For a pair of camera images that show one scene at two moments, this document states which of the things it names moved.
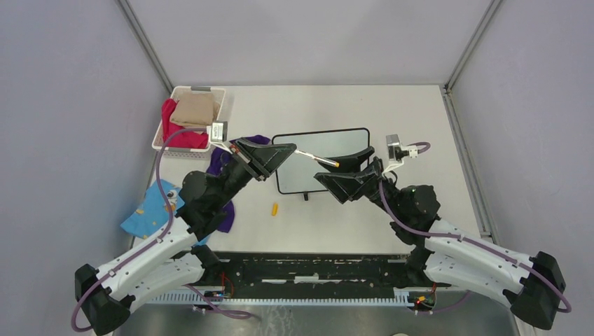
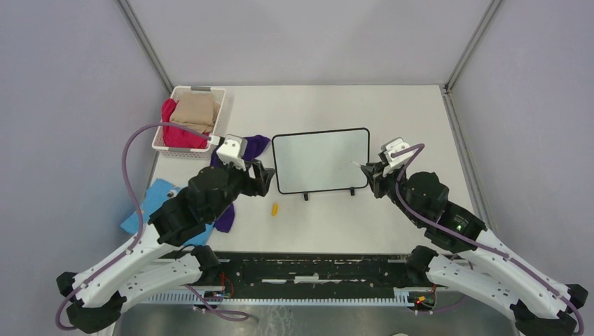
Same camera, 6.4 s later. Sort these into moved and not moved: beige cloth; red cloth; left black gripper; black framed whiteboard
Moved: left black gripper
Not moved: beige cloth; black framed whiteboard; red cloth
